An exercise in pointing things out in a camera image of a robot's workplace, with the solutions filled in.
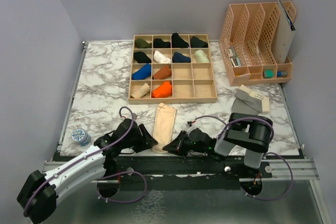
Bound orange rolled cloth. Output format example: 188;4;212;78
151;81;173;99

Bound wooden compartment tray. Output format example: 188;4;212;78
128;34;217;104

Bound grey folder in rack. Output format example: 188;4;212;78
271;0;297;64

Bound blue rolled cloth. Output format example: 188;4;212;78
131;63;152;80

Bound cream folded underwear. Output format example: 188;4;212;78
236;85;270;113

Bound navy rolled cloth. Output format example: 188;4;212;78
172;52;191;63

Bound black rolled cloth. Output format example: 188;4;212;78
153;38;171;48
133;51;152;63
171;33;189;48

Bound pink file organizer rack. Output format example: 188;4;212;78
219;2;292;86

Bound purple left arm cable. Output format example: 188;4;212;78
23;106;148;218

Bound blue grey cylinder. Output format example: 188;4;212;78
277;71;288;78

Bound beige boxer underwear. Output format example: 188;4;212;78
152;103;176;153

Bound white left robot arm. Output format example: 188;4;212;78
17;119;157;223

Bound pale green rolled cloth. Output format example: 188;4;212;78
194;50;209;63

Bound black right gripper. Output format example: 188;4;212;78
164;130;208;156

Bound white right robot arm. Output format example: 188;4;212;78
163;113;274;177

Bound cards in rack slot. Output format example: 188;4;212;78
228;46;250;77

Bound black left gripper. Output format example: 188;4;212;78
122;124;158;153

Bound olive green rolled cloth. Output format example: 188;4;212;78
134;38;152;49

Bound brown rolled cloth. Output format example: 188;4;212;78
153;66;172;80

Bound black rolled cloth left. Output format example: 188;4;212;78
133;51;152;63

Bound dark green rolled cloth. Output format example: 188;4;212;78
190;36;208;48

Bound beige rolled cloth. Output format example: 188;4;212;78
131;83;151;99

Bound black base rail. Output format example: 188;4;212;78
92;156;265;191

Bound white rolled cloth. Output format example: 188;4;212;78
153;50;171;63

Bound grey underwear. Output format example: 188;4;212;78
232;89;263;115

